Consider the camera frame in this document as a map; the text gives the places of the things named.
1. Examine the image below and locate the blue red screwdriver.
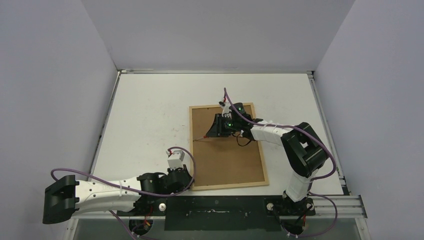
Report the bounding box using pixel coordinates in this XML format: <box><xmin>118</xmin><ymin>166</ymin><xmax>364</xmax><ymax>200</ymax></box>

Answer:
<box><xmin>192</xmin><ymin>135</ymin><xmax>209</xmax><ymax>142</ymax></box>

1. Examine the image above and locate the wooden picture frame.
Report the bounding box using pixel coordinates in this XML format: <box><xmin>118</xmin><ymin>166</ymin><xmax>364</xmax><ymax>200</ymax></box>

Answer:
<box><xmin>188</xmin><ymin>105</ymin><xmax>269</xmax><ymax>191</ymax></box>

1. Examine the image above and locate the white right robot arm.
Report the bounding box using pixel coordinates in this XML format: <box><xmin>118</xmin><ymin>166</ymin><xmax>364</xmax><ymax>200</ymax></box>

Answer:
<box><xmin>205</xmin><ymin>101</ymin><xmax>330</xmax><ymax>215</ymax></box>

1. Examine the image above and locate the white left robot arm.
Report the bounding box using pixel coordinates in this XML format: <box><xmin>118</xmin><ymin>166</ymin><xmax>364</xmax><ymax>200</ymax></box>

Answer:
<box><xmin>42</xmin><ymin>165</ymin><xmax>194</xmax><ymax>225</ymax></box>

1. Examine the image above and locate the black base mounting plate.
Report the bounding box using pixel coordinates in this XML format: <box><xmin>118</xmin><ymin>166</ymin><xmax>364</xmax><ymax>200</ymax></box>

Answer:
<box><xmin>117</xmin><ymin>195</ymin><xmax>316</xmax><ymax>232</ymax></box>

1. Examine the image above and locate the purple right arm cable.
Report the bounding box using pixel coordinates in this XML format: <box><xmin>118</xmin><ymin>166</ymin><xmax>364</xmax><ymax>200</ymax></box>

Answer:
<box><xmin>223</xmin><ymin>87</ymin><xmax>339</xmax><ymax>239</ymax></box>

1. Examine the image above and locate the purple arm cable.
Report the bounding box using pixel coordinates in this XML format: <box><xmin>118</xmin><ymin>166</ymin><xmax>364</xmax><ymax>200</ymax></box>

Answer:
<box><xmin>50</xmin><ymin>146</ymin><xmax>197</xmax><ymax>240</ymax></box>
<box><xmin>223</xmin><ymin>87</ymin><xmax>339</xmax><ymax>239</ymax></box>

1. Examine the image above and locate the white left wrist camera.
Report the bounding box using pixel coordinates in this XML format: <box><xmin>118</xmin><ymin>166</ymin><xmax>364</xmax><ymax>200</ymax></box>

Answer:
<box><xmin>167</xmin><ymin>149</ymin><xmax>185</xmax><ymax>170</ymax></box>

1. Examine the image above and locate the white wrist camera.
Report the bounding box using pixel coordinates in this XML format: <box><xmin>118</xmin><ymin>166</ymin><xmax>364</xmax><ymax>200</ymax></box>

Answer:
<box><xmin>167</xmin><ymin>149</ymin><xmax>185</xmax><ymax>170</ymax></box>
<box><xmin>218</xmin><ymin>98</ymin><xmax>232</xmax><ymax>119</ymax></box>

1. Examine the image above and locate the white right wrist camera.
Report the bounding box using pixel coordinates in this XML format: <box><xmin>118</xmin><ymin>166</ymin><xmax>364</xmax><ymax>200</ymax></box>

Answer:
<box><xmin>218</xmin><ymin>98</ymin><xmax>232</xmax><ymax>119</ymax></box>

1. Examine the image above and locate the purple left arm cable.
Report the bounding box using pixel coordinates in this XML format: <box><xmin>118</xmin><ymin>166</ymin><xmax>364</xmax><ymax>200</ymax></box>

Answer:
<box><xmin>50</xmin><ymin>146</ymin><xmax>197</xmax><ymax>240</ymax></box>

